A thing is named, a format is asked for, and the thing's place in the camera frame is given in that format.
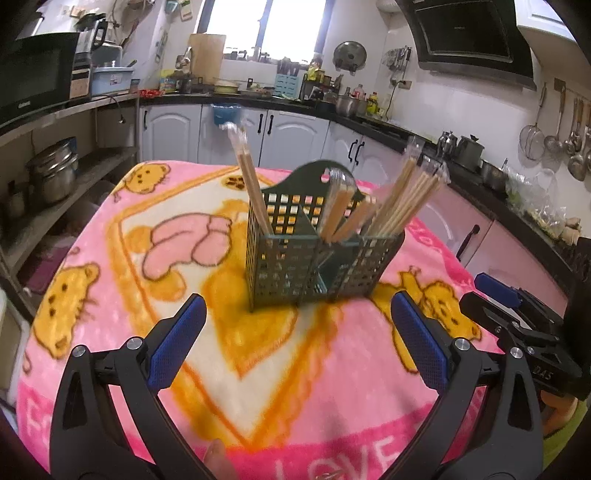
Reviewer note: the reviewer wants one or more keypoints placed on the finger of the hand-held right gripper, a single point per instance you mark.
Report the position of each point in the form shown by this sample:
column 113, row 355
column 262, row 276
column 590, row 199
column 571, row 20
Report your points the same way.
column 496, row 286
column 508, row 323

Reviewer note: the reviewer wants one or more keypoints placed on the wooden cutting board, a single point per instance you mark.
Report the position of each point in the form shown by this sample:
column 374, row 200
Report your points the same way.
column 207, row 55

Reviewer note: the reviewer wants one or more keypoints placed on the white upper cabinet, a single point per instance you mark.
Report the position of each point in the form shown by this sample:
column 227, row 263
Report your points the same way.
column 545, row 18

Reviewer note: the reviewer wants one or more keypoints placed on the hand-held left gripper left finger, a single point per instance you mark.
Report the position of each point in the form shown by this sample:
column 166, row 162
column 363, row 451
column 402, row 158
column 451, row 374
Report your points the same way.
column 178, row 341

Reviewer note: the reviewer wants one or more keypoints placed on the pink printed blanket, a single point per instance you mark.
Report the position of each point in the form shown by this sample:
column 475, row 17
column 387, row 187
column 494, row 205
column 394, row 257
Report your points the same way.
column 161, row 286

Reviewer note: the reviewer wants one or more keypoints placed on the blue plastic dish bin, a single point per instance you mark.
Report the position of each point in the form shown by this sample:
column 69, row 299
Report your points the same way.
column 111, row 81

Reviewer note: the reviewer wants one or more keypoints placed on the steel kettle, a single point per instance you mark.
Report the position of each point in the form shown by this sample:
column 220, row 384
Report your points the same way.
column 446, row 145

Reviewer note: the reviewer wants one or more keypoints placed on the blue hanging bin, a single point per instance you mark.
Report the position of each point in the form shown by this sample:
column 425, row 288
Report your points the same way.
column 226, row 115

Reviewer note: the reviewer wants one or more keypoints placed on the black blender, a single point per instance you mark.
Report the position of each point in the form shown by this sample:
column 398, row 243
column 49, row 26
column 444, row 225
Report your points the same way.
column 90, row 46

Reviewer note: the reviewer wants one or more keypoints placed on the stack of steel pots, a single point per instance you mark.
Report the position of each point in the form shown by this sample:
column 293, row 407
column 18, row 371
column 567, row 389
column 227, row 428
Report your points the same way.
column 53, row 173

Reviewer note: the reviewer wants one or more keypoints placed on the steel cooking pot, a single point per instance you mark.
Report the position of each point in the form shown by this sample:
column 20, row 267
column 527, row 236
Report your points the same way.
column 349, row 105

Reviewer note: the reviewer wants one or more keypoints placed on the steel faucet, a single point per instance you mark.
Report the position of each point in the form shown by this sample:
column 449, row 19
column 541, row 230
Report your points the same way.
column 184, row 57

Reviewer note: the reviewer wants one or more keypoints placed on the dark green utensil basket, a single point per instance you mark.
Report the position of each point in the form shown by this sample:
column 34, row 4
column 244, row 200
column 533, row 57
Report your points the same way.
column 286, row 272

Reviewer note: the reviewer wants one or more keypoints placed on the kitchen window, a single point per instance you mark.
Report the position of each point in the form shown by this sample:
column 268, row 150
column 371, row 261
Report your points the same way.
column 268, row 23

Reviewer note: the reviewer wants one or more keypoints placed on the white wall socket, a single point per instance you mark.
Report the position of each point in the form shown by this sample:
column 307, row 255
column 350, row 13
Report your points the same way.
column 405, row 84

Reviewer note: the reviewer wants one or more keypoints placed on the steel pot with lid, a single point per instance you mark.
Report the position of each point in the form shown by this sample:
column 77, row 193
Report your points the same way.
column 470, row 154

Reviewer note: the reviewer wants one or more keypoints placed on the black microwave oven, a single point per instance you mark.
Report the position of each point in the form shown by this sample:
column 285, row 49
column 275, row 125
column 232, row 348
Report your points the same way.
column 32, row 78

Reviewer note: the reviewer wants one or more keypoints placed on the clear plastic bags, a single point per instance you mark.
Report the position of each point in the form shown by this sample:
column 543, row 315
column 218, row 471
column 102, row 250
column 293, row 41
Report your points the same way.
column 535, row 198

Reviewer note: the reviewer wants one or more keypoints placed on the white kitchen cabinets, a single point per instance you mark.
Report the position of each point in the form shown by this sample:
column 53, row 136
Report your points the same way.
column 171, row 134

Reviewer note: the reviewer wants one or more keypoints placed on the hanging pot lid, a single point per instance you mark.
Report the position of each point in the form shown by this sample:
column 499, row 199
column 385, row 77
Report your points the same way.
column 350, row 56

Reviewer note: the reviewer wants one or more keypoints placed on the person's left hand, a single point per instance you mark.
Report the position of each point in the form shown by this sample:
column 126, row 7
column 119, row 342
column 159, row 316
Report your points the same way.
column 219, row 461

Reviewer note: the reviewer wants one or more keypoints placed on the small hanging kitchen tools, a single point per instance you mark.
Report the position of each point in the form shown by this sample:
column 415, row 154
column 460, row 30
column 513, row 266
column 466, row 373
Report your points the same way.
column 397, row 57

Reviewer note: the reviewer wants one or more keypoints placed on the yellow bottle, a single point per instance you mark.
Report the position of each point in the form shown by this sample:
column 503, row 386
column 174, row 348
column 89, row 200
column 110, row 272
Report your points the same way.
column 373, row 105

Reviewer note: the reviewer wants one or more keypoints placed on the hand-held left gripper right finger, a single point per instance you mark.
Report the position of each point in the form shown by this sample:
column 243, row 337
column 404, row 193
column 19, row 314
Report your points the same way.
column 418, row 339

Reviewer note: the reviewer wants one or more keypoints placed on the wooden chopstick pair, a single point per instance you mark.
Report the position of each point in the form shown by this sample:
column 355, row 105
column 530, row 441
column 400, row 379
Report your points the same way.
column 337, row 207
column 422, row 194
column 398, row 182
column 411, row 189
column 251, row 184
column 427, row 203
column 355, row 221

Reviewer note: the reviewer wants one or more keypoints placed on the metal shelf rack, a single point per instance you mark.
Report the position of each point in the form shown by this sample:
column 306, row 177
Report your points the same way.
column 92, row 152

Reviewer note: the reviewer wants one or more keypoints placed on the person's green clothing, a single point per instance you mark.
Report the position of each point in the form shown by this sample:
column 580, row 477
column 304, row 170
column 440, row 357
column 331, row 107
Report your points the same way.
column 572, row 447

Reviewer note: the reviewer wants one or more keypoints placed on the steel ladle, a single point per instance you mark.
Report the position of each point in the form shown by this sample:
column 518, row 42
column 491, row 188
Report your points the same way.
column 552, row 144
column 571, row 146

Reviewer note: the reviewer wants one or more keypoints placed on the blue knife holder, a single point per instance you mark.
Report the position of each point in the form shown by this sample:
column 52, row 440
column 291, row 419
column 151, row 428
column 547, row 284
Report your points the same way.
column 287, row 85

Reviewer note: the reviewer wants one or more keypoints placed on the black range hood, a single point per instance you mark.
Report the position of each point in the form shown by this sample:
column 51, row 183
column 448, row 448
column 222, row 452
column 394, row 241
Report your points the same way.
column 466, row 32

